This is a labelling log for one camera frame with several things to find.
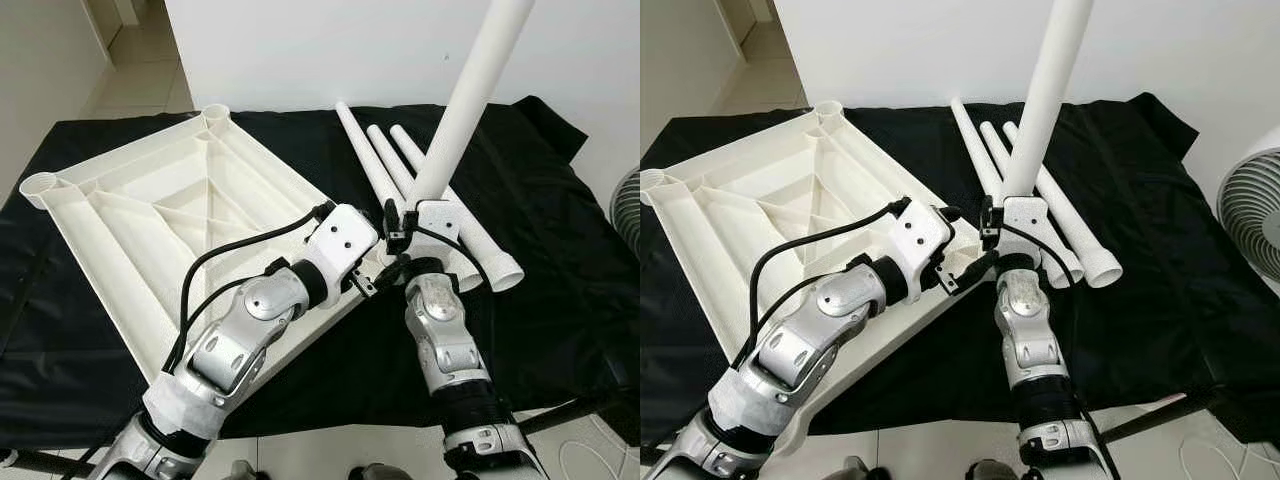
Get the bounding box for white plastic table leg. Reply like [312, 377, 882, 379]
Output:
[390, 123, 525, 294]
[335, 100, 406, 216]
[980, 120, 1087, 291]
[405, 0, 538, 211]
[1003, 120, 1124, 291]
[950, 98, 1004, 206]
[367, 123, 487, 294]
[1000, 0, 1094, 201]

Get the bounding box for white plastic children table top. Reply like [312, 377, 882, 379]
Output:
[18, 103, 401, 386]
[640, 100, 1001, 456]

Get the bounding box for black tablecloth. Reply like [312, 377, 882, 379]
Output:
[0, 95, 641, 451]
[640, 92, 1280, 441]

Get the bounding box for white electric fan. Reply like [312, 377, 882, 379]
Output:
[1215, 148, 1280, 281]
[610, 165, 641, 231]

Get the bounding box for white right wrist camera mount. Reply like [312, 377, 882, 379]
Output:
[995, 195, 1049, 251]
[400, 200, 461, 256]

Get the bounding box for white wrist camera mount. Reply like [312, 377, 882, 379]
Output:
[300, 203, 381, 301]
[995, 195, 1049, 251]
[885, 200, 956, 296]
[400, 200, 461, 256]

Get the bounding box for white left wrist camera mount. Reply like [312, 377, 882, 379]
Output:
[885, 200, 956, 296]
[300, 203, 381, 301]

